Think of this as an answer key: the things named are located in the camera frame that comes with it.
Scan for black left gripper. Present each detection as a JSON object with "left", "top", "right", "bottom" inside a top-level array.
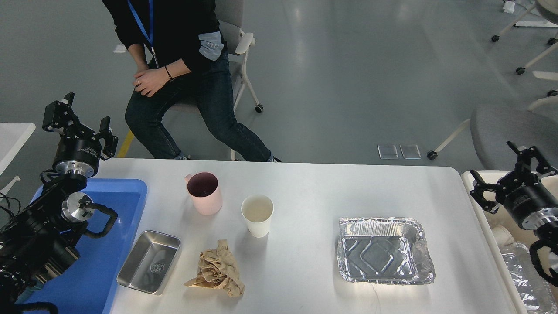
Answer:
[{"left": 42, "top": 92, "right": 119, "bottom": 172}]

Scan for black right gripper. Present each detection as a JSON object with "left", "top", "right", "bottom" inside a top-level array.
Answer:
[{"left": 469, "top": 141, "right": 558, "bottom": 230}]

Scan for pink plastic mug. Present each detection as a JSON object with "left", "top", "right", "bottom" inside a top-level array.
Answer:
[{"left": 184, "top": 172, "right": 223, "bottom": 216}]

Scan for stainless steel tray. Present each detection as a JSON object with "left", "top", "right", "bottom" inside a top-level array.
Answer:
[{"left": 117, "top": 230, "right": 181, "bottom": 295}]

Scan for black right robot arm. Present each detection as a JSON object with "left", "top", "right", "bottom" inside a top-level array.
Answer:
[{"left": 469, "top": 141, "right": 558, "bottom": 286}]

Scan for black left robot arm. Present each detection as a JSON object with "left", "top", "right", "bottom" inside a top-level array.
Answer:
[{"left": 0, "top": 92, "right": 118, "bottom": 314}]

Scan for white plastic bin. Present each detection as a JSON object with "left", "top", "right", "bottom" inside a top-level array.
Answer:
[{"left": 461, "top": 171, "right": 558, "bottom": 314}]

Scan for paper cup in bin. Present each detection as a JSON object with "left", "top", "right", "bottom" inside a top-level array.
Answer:
[{"left": 491, "top": 225, "right": 515, "bottom": 247}]

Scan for grey office chair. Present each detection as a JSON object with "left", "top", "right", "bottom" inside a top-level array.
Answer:
[{"left": 427, "top": 96, "right": 558, "bottom": 171}]

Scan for white side table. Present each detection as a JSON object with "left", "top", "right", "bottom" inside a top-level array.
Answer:
[{"left": 0, "top": 122, "right": 36, "bottom": 195}]

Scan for foil tray in bin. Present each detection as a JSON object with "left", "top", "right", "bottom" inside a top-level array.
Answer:
[{"left": 499, "top": 241, "right": 557, "bottom": 314}]

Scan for clear floor plate right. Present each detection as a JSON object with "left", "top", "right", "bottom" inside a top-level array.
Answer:
[{"left": 399, "top": 144, "right": 422, "bottom": 160}]

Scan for clear floor plate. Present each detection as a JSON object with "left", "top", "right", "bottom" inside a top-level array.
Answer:
[
  {"left": 399, "top": 144, "right": 422, "bottom": 160},
  {"left": 377, "top": 144, "right": 399, "bottom": 160}
]

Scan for seated person in black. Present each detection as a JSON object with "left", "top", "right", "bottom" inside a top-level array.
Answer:
[{"left": 103, "top": 0, "right": 279, "bottom": 162}]

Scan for clear floor plate left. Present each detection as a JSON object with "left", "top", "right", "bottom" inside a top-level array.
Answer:
[{"left": 377, "top": 144, "right": 399, "bottom": 160}]

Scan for blue plastic tray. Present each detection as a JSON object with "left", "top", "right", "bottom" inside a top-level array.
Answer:
[{"left": 19, "top": 179, "right": 148, "bottom": 314}]

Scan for aluminium foil tray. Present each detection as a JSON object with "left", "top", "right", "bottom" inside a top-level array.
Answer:
[{"left": 337, "top": 217, "right": 435, "bottom": 285}]

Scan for white chair legs background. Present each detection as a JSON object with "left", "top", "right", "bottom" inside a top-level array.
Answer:
[{"left": 491, "top": 0, "right": 558, "bottom": 97}]

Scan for grey white rolling chair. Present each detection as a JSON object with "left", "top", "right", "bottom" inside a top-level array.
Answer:
[{"left": 168, "top": 0, "right": 264, "bottom": 161}]

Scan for white paper cup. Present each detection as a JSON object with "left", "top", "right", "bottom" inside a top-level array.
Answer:
[{"left": 241, "top": 195, "right": 274, "bottom": 238}]

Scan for crumpled brown paper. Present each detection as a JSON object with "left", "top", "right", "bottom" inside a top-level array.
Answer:
[{"left": 183, "top": 239, "right": 245, "bottom": 297}]

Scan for black cables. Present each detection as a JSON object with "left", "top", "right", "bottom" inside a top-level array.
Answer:
[{"left": 0, "top": 192, "right": 22, "bottom": 234}]

